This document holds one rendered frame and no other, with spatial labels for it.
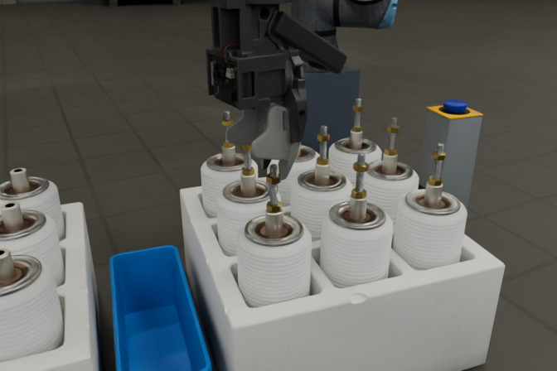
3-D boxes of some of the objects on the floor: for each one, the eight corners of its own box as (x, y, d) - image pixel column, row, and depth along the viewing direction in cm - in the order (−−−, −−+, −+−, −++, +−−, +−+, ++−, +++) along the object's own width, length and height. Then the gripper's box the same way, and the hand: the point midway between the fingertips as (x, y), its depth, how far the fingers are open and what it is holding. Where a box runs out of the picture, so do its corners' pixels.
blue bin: (117, 314, 87) (108, 254, 83) (181, 301, 91) (176, 243, 86) (129, 469, 61) (117, 395, 56) (218, 442, 64) (214, 370, 60)
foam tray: (186, 271, 99) (179, 188, 92) (364, 237, 111) (370, 161, 104) (237, 439, 65) (232, 328, 58) (486, 364, 77) (506, 264, 70)
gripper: (193, -13, 54) (205, 171, 62) (246, -7, 45) (251, 205, 54) (262, -16, 58) (263, 156, 66) (322, -10, 50) (316, 185, 58)
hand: (278, 161), depth 61 cm, fingers open, 3 cm apart
